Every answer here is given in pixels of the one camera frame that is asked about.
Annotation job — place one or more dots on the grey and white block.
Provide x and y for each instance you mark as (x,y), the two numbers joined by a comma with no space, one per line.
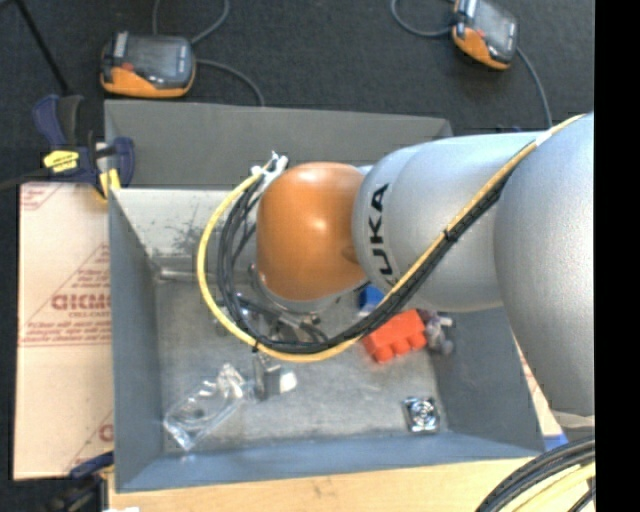
(275,382)

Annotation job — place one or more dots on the blue block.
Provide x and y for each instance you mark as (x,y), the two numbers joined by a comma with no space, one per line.
(369,297)

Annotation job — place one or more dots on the grey metal bin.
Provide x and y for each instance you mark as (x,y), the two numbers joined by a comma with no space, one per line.
(350,395)

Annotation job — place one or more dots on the orange toy brick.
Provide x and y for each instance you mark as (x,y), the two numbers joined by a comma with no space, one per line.
(395,340)

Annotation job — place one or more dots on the clear plastic packet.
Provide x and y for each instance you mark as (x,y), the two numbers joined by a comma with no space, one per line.
(205,405)

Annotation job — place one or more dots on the grey metal rod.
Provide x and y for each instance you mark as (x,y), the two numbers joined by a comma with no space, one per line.
(177,274)

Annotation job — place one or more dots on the purple and grey toy figure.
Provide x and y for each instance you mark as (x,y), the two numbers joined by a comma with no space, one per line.
(440,335)

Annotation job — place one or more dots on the brown cardboard board red print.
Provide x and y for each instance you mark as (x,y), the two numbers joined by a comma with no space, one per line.
(60,380)

